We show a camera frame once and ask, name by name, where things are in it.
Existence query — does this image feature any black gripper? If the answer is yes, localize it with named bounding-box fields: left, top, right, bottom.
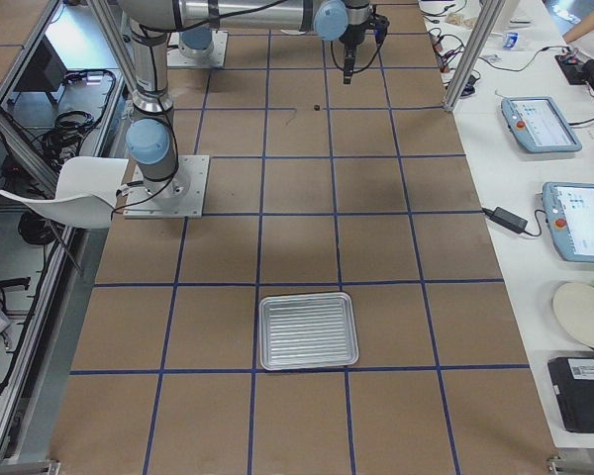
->
left=340, top=29, right=369, bottom=85

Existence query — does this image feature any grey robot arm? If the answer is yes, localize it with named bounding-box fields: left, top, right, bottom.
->
left=119, top=1, right=389, bottom=186
left=178, top=26, right=214, bottom=58

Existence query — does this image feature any silver ribbed metal tray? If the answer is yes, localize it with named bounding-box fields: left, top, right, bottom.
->
left=259, top=292, right=359, bottom=371

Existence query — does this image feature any far teach pendant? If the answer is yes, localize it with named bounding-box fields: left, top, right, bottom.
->
left=501, top=97, right=582, bottom=153

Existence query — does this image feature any teach pendant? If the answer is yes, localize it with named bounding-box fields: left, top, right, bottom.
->
left=542, top=182, right=594, bottom=263
left=501, top=97, right=582, bottom=153

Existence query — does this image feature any black power adapter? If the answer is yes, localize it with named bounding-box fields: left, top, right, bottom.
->
left=482, top=207, right=528, bottom=235

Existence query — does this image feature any near teach pendant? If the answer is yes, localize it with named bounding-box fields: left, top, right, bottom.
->
left=542, top=182, right=594, bottom=263

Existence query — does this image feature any white plastic chair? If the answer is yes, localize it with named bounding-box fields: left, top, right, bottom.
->
left=0, top=156, right=129, bottom=229

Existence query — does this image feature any beige plate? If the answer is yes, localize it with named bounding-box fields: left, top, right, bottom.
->
left=552, top=282, right=594, bottom=349

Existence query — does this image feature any black flat device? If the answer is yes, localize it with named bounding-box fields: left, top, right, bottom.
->
left=547, top=357, right=594, bottom=433

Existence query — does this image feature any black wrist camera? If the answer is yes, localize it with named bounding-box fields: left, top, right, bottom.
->
left=369, top=13, right=390, bottom=47

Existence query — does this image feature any aluminium frame post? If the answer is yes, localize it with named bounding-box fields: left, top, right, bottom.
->
left=443, top=0, right=505, bottom=112

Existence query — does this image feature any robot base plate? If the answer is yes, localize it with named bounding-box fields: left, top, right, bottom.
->
left=122, top=155, right=210, bottom=219
left=167, top=28, right=228, bottom=69

